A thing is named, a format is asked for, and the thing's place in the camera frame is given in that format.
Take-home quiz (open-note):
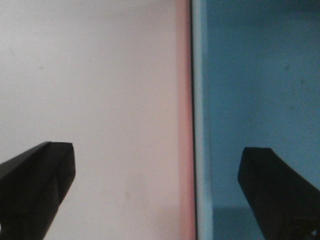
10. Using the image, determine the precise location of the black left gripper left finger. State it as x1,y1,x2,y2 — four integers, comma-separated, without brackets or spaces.
0,141,76,240

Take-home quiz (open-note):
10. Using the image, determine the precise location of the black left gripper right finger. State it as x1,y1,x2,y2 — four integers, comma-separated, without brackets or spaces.
237,147,320,240

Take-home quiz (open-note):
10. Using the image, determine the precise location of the light blue plastic box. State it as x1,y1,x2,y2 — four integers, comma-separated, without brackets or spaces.
191,0,320,240

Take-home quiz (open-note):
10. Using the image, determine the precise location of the pink plastic box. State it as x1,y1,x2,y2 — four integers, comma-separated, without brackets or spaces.
175,0,197,240

